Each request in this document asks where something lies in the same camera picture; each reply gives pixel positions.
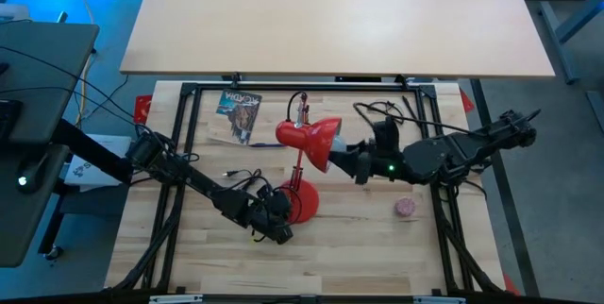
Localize black computer mouse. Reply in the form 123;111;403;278
16;152;48;195

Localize Acadia printed booklet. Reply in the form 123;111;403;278
207;89;263;147

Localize black frame brace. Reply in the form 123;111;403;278
112;185;183;292
436;185;504;295

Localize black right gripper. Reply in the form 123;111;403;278
328;117;411;186

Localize black rig base bar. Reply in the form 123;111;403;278
469;78;540;298

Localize black table edge rail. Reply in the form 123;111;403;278
158;79;457;296

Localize red triangular corner bracket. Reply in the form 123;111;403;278
460;89;477;115
133;94;153;125
502;273;520;296

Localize black lamp power cable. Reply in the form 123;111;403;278
222;91;306;225

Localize light wooden table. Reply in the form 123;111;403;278
119;0;557;80

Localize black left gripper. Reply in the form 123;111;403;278
240;185;294;245

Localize black safety glasses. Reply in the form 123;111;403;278
367;100;406;125

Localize dark grey side desk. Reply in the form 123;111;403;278
0;23;100;268

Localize yellow hanging cable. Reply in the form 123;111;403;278
63;0;95;116

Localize red desk lamp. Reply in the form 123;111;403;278
276;91;344;225

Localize grey table leg frame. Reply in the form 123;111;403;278
540;0;604;86

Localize pink round ball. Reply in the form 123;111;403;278
394;196;417;219

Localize white printed paper bag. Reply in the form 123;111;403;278
63;134;134;188

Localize silver mount bracket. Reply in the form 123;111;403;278
413;296;466;304
149;294;204;304

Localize thin black stick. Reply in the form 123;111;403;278
401;94;422;127

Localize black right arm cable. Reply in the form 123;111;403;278
352;100;478;135

